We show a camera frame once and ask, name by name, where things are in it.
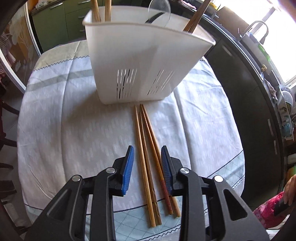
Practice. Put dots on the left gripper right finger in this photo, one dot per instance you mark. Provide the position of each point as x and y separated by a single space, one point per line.
171 167

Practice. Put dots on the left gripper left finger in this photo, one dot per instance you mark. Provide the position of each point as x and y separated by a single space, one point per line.
123 167

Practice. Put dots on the dark brown wooden chopstick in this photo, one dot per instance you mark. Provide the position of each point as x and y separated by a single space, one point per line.
173 200

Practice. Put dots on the red-handled wooden chopstick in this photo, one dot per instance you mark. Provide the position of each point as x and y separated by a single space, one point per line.
154 148

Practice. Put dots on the light wooden chopstick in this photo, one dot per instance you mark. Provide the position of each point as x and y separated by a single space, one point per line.
108 4
95 11
195 19

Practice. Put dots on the clear plastic spoon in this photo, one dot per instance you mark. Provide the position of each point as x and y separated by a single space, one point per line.
159 12

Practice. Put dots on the green kitchen cabinets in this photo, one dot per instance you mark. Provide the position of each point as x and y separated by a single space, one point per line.
59 22

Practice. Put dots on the person's right hand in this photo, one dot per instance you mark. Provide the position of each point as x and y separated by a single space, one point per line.
289 191

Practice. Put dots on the white grey tablecloth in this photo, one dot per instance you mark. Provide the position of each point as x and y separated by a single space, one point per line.
64 129

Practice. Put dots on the white plastic utensil holder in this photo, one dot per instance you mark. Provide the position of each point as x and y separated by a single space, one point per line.
133 60

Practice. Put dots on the chrome sink faucet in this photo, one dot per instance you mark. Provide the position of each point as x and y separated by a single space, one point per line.
253 28

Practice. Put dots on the glass sliding door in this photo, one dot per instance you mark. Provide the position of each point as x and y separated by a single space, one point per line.
19 48

